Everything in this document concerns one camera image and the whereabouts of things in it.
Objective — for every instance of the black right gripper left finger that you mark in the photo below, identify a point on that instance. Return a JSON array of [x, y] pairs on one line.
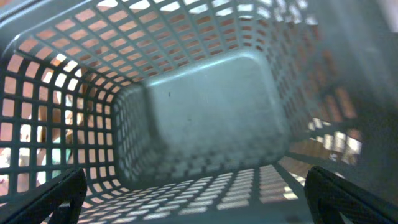
[[59, 199]]

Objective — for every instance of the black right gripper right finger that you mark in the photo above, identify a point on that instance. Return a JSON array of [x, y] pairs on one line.
[[332, 199]]

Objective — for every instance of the dark grey plastic basket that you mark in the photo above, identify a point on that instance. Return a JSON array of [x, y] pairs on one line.
[[198, 111]]

